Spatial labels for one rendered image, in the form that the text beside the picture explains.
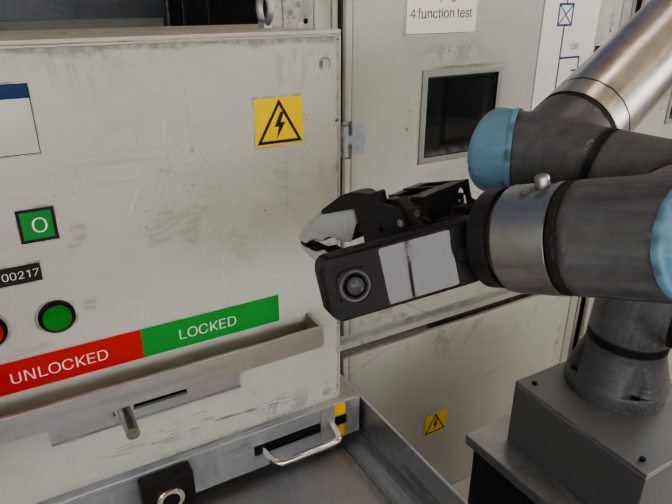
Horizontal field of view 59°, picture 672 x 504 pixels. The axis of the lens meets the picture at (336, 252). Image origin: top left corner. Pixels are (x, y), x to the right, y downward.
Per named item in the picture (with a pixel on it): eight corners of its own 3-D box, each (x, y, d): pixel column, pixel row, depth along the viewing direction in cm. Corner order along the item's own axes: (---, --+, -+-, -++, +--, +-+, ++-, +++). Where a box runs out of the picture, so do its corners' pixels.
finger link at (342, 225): (336, 227, 60) (408, 226, 53) (292, 244, 56) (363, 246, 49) (330, 196, 59) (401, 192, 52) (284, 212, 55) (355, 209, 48)
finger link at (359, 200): (341, 241, 53) (417, 242, 47) (327, 247, 52) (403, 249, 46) (330, 190, 52) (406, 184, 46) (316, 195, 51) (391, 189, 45)
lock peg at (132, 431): (146, 440, 62) (141, 409, 60) (124, 447, 61) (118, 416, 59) (132, 406, 67) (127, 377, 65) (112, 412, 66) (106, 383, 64)
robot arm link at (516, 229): (551, 314, 37) (533, 185, 35) (487, 307, 40) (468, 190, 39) (601, 274, 42) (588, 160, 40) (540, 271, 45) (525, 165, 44)
